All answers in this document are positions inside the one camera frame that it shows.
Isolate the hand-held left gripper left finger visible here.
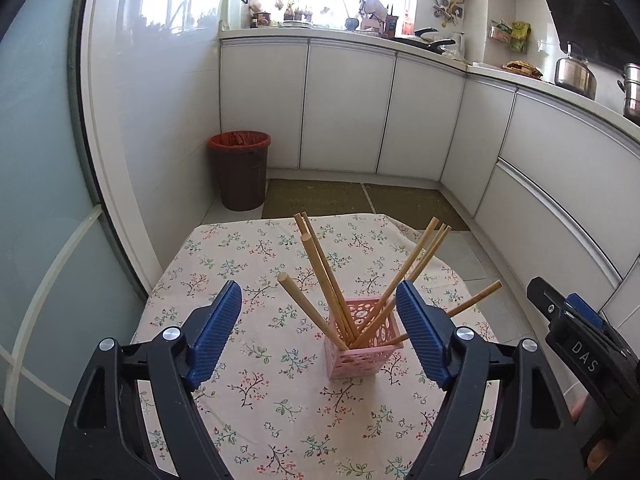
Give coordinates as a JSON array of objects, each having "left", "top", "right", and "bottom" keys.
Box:
[{"left": 55, "top": 280, "right": 243, "bottom": 480}]

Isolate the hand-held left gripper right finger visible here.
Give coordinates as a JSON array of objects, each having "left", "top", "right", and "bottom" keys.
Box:
[{"left": 395, "top": 280, "right": 591, "bottom": 480}]

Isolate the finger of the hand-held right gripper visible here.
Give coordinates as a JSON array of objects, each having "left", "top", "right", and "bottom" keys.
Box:
[
  {"left": 526, "top": 276, "right": 569, "bottom": 333},
  {"left": 565, "top": 294, "right": 606, "bottom": 331}
]

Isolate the pink perforated chopstick holder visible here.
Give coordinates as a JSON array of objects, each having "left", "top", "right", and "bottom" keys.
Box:
[{"left": 324, "top": 297, "right": 407, "bottom": 380}]

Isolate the bundle of wooden chopsticks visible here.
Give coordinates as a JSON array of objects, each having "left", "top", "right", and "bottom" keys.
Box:
[{"left": 277, "top": 212, "right": 502, "bottom": 351}]

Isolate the person's right hand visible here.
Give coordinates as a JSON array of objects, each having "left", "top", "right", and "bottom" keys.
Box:
[{"left": 570, "top": 392, "right": 618, "bottom": 473}]

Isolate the floral tablecloth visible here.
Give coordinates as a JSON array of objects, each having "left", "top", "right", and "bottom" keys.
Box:
[{"left": 131, "top": 213, "right": 501, "bottom": 480}]

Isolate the brown floor mat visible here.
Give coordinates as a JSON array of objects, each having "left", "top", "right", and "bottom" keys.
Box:
[
  {"left": 364, "top": 183, "right": 471, "bottom": 232},
  {"left": 262, "top": 178, "right": 373, "bottom": 221}
]

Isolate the brown trash bin red liner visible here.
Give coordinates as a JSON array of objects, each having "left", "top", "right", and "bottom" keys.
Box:
[{"left": 208, "top": 131, "right": 272, "bottom": 212}]

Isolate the large steel steamer pot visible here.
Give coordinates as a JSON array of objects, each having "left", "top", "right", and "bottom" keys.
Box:
[{"left": 617, "top": 62, "right": 640, "bottom": 123}]

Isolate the steel kettle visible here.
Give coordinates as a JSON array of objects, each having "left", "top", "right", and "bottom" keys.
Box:
[{"left": 554, "top": 42, "right": 598, "bottom": 100}]

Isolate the basket of flatbread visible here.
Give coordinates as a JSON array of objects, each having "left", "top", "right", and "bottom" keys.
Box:
[{"left": 502, "top": 60, "right": 543, "bottom": 78}]

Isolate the row of white kitchen cabinets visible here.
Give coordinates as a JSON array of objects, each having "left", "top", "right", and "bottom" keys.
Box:
[{"left": 218, "top": 35, "right": 640, "bottom": 321}]

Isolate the frosted glass door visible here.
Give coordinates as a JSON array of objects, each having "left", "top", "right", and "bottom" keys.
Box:
[{"left": 0, "top": 0, "right": 151, "bottom": 480}]

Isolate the yellow green snack packet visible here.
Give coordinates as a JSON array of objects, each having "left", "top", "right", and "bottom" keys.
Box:
[{"left": 510, "top": 21, "right": 532, "bottom": 53}]

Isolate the black frying pan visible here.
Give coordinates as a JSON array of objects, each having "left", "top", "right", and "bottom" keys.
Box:
[{"left": 392, "top": 27, "right": 457, "bottom": 55}]

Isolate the black range hood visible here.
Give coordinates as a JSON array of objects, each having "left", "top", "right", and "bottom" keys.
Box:
[{"left": 527, "top": 0, "right": 640, "bottom": 66}]

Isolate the black ladle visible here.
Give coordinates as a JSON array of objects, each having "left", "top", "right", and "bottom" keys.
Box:
[{"left": 337, "top": 0, "right": 358, "bottom": 31}]

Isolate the grey figurine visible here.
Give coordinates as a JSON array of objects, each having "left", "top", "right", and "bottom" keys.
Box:
[{"left": 357, "top": 0, "right": 393, "bottom": 31}]

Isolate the row of small ornaments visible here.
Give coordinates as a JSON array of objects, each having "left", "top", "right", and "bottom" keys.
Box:
[{"left": 250, "top": 0, "right": 331, "bottom": 27}]

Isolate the white cutting board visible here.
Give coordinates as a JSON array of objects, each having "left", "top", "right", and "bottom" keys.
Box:
[{"left": 220, "top": 0, "right": 246, "bottom": 31}]

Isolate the wall rack with packets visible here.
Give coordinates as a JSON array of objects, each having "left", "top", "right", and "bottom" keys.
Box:
[{"left": 489, "top": 20, "right": 513, "bottom": 46}]

